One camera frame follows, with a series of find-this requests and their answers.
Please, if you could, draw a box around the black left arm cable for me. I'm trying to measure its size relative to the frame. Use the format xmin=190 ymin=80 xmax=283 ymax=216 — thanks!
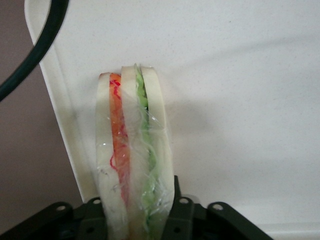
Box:
xmin=0 ymin=0 xmax=70 ymax=103

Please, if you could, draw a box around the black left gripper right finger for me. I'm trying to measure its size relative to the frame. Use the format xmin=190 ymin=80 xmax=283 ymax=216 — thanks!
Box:
xmin=159 ymin=174 xmax=200 ymax=240

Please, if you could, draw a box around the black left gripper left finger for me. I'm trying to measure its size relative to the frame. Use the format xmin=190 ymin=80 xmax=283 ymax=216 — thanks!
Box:
xmin=73 ymin=196 xmax=109 ymax=240

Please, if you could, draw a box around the plastic-wrapped triangle sandwich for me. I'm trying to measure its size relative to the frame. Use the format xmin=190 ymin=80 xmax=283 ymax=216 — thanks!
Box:
xmin=94 ymin=63 xmax=175 ymax=240

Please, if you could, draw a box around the beige rectangular serving tray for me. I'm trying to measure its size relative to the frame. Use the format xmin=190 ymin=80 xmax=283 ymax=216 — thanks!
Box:
xmin=23 ymin=0 xmax=320 ymax=240

